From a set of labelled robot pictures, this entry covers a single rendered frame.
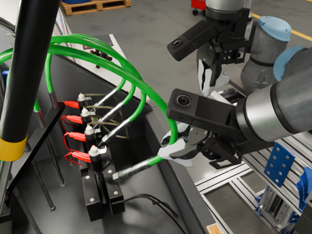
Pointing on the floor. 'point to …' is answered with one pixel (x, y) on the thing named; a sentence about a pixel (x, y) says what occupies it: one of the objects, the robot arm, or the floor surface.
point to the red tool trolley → (198, 5)
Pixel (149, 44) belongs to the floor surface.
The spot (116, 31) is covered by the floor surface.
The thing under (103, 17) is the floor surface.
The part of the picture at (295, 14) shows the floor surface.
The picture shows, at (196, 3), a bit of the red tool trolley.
